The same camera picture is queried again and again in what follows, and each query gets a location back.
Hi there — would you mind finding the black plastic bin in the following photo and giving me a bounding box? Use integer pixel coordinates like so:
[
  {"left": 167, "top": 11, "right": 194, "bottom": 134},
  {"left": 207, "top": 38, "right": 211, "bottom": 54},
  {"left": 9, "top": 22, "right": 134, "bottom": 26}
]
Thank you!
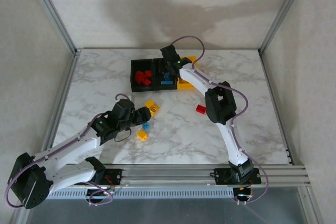
[
  {"left": 130, "top": 58, "right": 155, "bottom": 93},
  {"left": 153, "top": 58, "right": 177, "bottom": 92}
]

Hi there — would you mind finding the yellow plastic bin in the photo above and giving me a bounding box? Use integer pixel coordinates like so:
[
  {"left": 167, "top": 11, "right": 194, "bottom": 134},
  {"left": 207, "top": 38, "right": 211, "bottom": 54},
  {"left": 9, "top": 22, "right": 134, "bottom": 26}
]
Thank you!
[{"left": 176, "top": 55, "right": 198, "bottom": 91}]

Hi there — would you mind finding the grey metal panel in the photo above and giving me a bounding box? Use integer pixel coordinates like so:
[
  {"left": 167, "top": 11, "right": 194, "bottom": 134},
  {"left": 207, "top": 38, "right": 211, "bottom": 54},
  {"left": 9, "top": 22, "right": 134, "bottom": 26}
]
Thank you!
[{"left": 26, "top": 197, "right": 308, "bottom": 224}]

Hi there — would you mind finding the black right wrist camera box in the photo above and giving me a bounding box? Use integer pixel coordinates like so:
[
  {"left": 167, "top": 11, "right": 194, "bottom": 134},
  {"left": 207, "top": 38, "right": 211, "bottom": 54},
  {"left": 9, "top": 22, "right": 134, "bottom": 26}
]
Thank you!
[{"left": 158, "top": 60, "right": 170, "bottom": 76}]

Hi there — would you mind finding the thin black left camera cable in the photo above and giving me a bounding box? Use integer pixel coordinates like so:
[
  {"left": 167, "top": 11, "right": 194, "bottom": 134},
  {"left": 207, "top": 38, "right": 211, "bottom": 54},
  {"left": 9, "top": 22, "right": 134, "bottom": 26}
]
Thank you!
[{"left": 114, "top": 128, "right": 132, "bottom": 143}]

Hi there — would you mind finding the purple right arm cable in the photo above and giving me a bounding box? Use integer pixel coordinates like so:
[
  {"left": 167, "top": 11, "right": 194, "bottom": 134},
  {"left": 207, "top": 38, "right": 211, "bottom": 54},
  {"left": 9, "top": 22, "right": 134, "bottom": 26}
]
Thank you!
[{"left": 170, "top": 36, "right": 270, "bottom": 205}]

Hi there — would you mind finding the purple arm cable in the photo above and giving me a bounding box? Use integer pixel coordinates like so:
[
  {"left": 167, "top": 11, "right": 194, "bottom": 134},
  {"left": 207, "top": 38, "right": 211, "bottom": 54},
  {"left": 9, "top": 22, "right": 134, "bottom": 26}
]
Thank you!
[
  {"left": 5, "top": 92, "right": 132, "bottom": 207},
  {"left": 170, "top": 36, "right": 270, "bottom": 205}
]

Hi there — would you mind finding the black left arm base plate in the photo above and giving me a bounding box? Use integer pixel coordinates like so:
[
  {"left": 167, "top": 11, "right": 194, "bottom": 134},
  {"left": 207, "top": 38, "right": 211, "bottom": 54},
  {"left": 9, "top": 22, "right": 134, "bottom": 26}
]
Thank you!
[{"left": 104, "top": 168, "right": 123, "bottom": 186}]

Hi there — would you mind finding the aluminium table side rail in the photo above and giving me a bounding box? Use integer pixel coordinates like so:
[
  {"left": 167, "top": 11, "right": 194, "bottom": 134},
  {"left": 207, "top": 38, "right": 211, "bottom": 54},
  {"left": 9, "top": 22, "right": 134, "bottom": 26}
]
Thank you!
[
  {"left": 41, "top": 52, "right": 81, "bottom": 148},
  {"left": 259, "top": 52, "right": 295, "bottom": 164}
]

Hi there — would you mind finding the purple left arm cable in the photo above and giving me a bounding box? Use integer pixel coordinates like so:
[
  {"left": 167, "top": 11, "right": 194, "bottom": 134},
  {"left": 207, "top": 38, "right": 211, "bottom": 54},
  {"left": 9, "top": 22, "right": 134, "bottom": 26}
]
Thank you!
[{"left": 5, "top": 92, "right": 132, "bottom": 207}]

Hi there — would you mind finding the wide aluminium mounting rail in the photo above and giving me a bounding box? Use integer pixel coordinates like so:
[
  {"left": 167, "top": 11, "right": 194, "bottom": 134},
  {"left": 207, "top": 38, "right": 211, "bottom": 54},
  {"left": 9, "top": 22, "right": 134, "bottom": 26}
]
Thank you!
[{"left": 103, "top": 164, "right": 313, "bottom": 188}]

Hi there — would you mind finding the grey slotted cable duct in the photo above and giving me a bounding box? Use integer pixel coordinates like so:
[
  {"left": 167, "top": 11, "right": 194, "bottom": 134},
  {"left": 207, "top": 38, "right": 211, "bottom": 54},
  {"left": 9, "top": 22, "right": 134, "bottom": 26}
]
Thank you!
[{"left": 48, "top": 187, "right": 235, "bottom": 200}]

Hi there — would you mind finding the aluminium frame post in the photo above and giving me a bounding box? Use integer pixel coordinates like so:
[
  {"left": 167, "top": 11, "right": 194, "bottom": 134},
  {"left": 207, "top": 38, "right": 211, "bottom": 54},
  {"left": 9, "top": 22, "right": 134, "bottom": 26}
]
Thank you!
[
  {"left": 258, "top": 0, "right": 310, "bottom": 56},
  {"left": 25, "top": 0, "right": 81, "bottom": 56}
]

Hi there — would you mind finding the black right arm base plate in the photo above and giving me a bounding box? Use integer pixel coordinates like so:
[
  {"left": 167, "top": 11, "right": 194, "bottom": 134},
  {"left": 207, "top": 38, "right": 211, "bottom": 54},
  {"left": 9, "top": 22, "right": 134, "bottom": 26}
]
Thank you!
[{"left": 214, "top": 167, "right": 263, "bottom": 185}]

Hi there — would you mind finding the aluminium frame leg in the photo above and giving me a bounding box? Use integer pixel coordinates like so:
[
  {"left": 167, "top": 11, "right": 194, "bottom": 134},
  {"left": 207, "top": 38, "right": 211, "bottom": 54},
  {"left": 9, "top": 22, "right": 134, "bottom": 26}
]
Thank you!
[
  {"left": 10, "top": 207, "right": 29, "bottom": 224},
  {"left": 298, "top": 186, "right": 325, "bottom": 224}
]

